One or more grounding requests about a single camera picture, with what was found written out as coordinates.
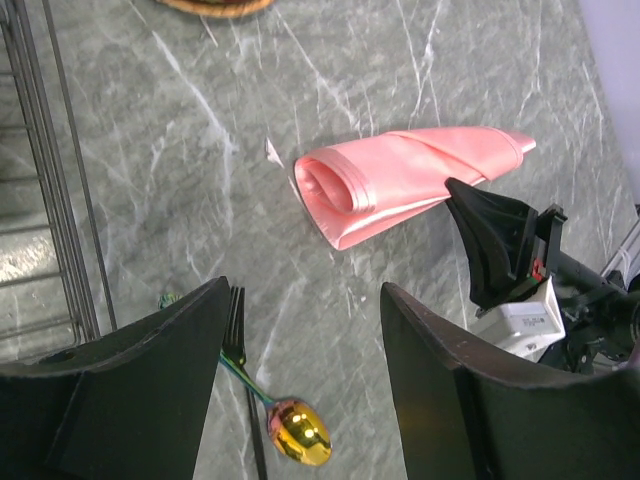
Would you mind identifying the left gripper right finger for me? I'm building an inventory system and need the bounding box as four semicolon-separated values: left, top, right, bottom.
380;283;639;479

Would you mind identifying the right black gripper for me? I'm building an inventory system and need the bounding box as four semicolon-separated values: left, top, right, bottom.
445;177;567;306

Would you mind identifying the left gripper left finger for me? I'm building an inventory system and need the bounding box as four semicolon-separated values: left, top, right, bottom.
1;277;230;479

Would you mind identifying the black utensil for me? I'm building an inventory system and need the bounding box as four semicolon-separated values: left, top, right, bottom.
222;286;268;480

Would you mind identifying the pink satin napkin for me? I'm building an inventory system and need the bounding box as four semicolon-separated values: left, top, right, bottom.
294;126;536;251

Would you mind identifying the iridescent metal spoon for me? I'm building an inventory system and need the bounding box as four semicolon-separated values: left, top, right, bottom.
157;292;334;468

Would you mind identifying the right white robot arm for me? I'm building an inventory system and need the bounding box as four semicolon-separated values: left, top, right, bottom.
445;178;639;374

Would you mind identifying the dark red decorated plate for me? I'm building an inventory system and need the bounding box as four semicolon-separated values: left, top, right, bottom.
157;0;274;19

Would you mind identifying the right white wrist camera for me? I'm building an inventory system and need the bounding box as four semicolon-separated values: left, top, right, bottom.
468;279;566;361

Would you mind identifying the black wire dish rack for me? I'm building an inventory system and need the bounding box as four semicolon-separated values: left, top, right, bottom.
1;1;118;362

